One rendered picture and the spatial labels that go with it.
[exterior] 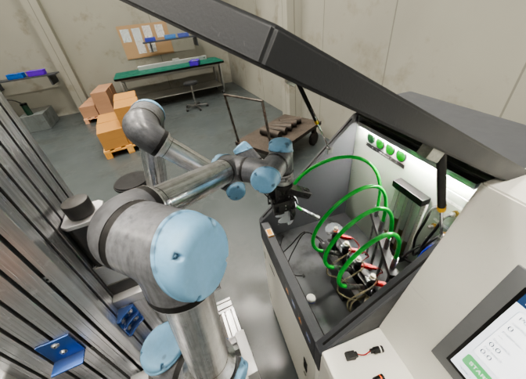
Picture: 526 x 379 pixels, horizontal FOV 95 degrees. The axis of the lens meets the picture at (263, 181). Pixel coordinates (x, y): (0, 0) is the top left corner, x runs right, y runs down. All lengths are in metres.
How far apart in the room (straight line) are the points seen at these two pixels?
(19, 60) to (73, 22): 1.62
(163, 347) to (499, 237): 0.78
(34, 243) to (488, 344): 0.97
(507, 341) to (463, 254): 0.18
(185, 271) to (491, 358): 0.69
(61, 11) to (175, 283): 8.40
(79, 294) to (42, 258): 0.14
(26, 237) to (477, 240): 0.93
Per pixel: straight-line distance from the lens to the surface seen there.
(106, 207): 0.43
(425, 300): 0.86
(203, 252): 0.35
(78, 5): 8.54
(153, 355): 0.74
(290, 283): 1.11
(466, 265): 0.76
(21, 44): 8.86
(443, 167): 0.60
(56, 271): 0.71
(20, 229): 0.64
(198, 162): 0.88
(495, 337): 0.79
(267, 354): 2.01
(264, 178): 0.64
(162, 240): 0.34
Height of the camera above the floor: 1.90
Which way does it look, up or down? 35 degrees down
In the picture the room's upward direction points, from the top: 7 degrees counter-clockwise
